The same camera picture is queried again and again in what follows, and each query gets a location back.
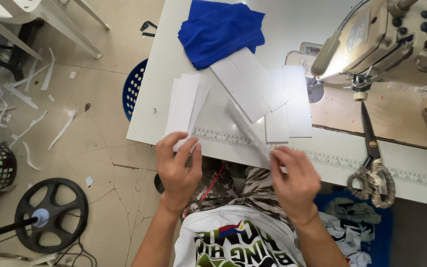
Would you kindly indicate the white plastic chair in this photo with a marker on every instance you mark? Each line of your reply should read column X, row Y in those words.
column 50, row 16

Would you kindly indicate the black round fan base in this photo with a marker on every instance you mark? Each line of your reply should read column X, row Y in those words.
column 52, row 215

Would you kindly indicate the person's right hand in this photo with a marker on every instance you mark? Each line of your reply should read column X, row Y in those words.
column 297, row 189

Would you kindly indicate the pile of blue fabric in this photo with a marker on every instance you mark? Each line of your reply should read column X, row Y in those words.
column 219, row 31

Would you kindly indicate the person's left hand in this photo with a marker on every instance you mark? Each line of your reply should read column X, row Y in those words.
column 176, row 178

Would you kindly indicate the blue perforated plastic basket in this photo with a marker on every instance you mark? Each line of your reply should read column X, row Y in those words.
column 132, row 91

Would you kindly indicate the white rectangular interfacing piece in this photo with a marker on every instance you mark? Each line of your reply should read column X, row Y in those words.
column 276, row 126
column 298, row 104

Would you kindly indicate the beige industrial sewing machine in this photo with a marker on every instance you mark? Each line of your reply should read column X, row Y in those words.
column 380, row 40

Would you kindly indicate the person's camouflage trousers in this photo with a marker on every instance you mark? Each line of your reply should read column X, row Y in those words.
column 252, row 189

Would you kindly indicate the blue basin of clothes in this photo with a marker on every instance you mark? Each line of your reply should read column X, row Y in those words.
column 354, row 226

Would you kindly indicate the long white fabric strip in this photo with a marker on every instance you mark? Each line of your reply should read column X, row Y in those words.
column 248, row 131

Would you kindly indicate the stack of narrow white strips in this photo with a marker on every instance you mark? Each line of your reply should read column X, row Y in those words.
column 184, row 104

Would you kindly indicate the stack of wide white pieces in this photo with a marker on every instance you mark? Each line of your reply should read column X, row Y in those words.
column 248, row 85

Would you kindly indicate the person's white printed shirt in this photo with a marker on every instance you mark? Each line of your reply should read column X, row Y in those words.
column 235, row 241

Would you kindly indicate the scattered white fabric scraps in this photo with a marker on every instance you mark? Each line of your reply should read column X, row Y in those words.
column 28, row 96

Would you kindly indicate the black clip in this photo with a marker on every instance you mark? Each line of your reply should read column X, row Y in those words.
column 148, row 28

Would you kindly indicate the printed measuring tape strip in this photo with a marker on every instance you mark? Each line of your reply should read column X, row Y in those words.
column 332, row 160

